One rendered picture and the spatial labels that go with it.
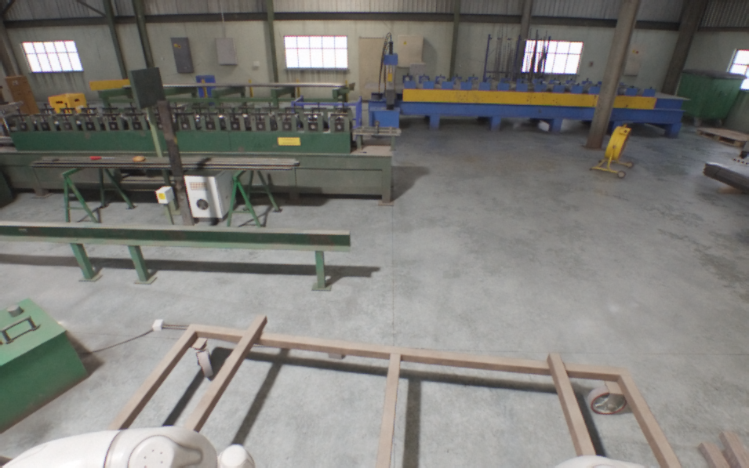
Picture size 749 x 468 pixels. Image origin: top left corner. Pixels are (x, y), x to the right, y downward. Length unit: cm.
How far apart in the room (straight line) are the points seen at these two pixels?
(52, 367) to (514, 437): 268
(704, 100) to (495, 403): 1172
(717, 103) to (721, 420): 1120
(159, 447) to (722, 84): 1339
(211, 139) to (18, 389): 323
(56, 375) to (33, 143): 407
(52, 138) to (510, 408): 592
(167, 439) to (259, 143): 428
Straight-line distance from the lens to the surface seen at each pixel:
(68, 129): 615
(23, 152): 654
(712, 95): 1336
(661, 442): 229
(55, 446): 82
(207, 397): 208
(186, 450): 72
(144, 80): 469
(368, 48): 1258
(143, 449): 71
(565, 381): 222
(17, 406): 295
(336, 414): 233
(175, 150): 386
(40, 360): 285
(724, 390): 328
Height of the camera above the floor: 189
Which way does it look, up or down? 28 degrees down
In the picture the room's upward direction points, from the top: 1 degrees clockwise
